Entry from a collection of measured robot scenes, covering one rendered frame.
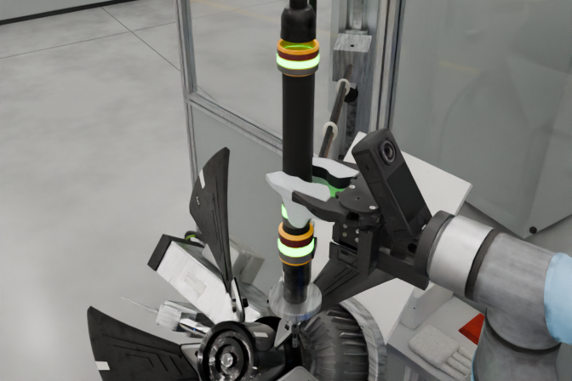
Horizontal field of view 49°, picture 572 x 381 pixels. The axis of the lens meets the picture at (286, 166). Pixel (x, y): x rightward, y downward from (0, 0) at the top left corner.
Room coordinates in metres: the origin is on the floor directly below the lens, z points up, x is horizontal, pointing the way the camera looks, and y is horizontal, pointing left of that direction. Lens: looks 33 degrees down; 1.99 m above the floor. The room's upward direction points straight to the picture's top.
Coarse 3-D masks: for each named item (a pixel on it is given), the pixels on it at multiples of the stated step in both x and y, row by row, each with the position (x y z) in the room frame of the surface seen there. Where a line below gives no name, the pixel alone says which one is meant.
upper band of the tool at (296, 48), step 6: (282, 42) 0.63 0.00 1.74; (288, 42) 0.63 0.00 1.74; (312, 42) 0.63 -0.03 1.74; (282, 48) 0.60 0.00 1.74; (288, 48) 0.63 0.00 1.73; (294, 48) 0.63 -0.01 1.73; (300, 48) 0.63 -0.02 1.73; (306, 48) 0.63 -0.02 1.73; (312, 48) 0.60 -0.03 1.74; (288, 60) 0.59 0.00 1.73; (306, 60) 0.59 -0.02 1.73; (312, 66) 0.60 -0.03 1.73
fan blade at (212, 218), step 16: (224, 160) 0.91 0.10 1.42; (208, 176) 0.94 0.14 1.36; (224, 176) 0.88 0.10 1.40; (192, 192) 0.99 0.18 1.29; (208, 192) 0.92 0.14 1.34; (224, 192) 0.86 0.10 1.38; (192, 208) 0.98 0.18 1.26; (208, 208) 0.91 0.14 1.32; (224, 208) 0.85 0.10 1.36; (208, 224) 0.90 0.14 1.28; (224, 224) 0.83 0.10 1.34; (208, 240) 0.91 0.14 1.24; (224, 240) 0.82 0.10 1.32; (224, 256) 0.80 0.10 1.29; (224, 272) 0.81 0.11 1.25
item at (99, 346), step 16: (96, 320) 0.82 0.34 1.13; (112, 320) 0.80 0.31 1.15; (96, 336) 0.81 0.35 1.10; (112, 336) 0.79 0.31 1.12; (128, 336) 0.77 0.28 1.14; (144, 336) 0.75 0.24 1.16; (96, 352) 0.80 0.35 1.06; (112, 352) 0.78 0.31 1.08; (128, 352) 0.76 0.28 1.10; (144, 352) 0.75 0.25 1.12; (160, 352) 0.74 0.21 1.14; (176, 352) 0.72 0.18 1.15; (112, 368) 0.78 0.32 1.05; (128, 368) 0.76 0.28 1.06; (144, 368) 0.75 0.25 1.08; (160, 368) 0.73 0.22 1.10; (176, 368) 0.72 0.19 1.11; (192, 368) 0.72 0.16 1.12
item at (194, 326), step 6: (132, 300) 0.94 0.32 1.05; (144, 306) 0.91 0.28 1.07; (150, 306) 0.91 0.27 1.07; (150, 312) 0.90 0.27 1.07; (156, 312) 0.89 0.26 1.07; (186, 318) 0.85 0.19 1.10; (180, 324) 0.84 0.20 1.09; (186, 324) 0.84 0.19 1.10; (192, 324) 0.83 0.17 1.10; (198, 324) 0.83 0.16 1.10; (192, 330) 0.82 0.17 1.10; (198, 330) 0.82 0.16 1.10; (204, 330) 0.81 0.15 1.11
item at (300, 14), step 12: (300, 0) 0.60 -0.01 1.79; (288, 12) 0.60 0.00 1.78; (300, 12) 0.60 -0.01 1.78; (312, 12) 0.61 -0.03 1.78; (288, 24) 0.60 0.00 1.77; (300, 24) 0.59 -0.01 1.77; (312, 24) 0.60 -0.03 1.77; (288, 36) 0.60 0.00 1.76; (300, 36) 0.59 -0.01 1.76; (312, 36) 0.60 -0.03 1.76; (288, 264) 0.60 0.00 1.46; (288, 276) 0.60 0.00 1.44; (300, 276) 0.60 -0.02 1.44; (288, 288) 0.60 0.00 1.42; (300, 288) 0.60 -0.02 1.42; (288, 300) 0.60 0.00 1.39; (300, 300) 0.60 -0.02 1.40
